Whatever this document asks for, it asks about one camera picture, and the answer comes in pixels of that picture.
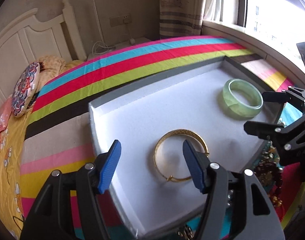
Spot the green jade bangle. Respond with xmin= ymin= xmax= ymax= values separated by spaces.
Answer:
xmin=222 ymin=79 xmax=263 ymax=119

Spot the dark red bead bracelet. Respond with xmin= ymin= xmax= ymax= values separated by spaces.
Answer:
xmin=253 ymin=162 xmax=284 ymax=196

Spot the gold bangle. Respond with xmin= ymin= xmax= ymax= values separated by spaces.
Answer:
xmin=152 ymin=128 xmax=210 ymax=183

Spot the grey jewelry tray box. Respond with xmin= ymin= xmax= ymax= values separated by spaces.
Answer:
xmin=88 ymin=57 xmax=271 ymax=239

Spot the striped colourful blanket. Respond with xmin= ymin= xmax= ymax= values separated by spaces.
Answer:
xmin=19 ymin=35 xmax=305 ymax=240

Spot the yellow floral bedsheet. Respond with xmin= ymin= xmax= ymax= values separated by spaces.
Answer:
xmin=0 ymin=60 xmax=86 ymax=239

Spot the white nightstand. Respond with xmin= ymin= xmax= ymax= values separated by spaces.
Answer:
xmin=87 ymin=37 xmax=150 ymax=61

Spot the embroidered round pillow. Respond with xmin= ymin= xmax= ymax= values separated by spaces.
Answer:
xmin=11 ymin=62 xmax=41 ymax=118

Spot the beige plush blanket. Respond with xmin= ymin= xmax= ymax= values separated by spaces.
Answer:
xmin=38 ymin=55 xmax=66 ymax=87

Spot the striped patterned curtain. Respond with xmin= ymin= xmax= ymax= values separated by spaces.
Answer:
xmin=158 ymin=0 xmax=225 ymax=40

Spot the white wooden headboard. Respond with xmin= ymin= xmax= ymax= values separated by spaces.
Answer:
xmin=0 ymin=0 xmax=87 ymax=106

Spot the window frame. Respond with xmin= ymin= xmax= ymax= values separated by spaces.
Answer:
xmin=203 ymin=0 xmax=305 ymax=87

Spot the white charging cable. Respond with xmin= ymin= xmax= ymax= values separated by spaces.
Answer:
xmin=92 ymin=23 xmax=136 ymax=54

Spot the wall power outlet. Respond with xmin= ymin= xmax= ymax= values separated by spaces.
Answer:
xmin=110 ymin=14 xmax=132 ymax=27

